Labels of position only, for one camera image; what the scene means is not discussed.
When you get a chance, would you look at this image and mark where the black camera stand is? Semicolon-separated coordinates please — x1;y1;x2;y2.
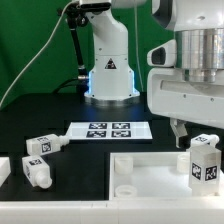
53;2;89;94

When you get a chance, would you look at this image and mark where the black base cable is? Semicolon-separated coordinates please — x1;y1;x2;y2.
52;77;88;94

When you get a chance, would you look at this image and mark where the white square tabletop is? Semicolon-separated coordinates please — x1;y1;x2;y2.
109;151;224;202

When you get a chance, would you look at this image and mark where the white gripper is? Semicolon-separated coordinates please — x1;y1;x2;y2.
147;68;224;148

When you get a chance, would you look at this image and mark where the grey cable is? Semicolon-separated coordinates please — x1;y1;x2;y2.
0;0;81;109

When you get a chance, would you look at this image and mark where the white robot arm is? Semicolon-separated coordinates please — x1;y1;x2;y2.
81;0;224;148

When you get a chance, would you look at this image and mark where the mounted camera on stand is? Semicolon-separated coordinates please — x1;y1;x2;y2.
79;0;111;12

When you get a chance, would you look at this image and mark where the white marker sheet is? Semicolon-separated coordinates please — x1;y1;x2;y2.
66;122;152;140

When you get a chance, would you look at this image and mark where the white left fence block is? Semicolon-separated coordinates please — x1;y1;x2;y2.
0;157;11;187

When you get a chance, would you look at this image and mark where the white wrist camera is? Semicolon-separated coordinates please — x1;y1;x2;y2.
147;39;177;67

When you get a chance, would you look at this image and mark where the white front wall fence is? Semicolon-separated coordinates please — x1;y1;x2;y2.
0;197;224;224

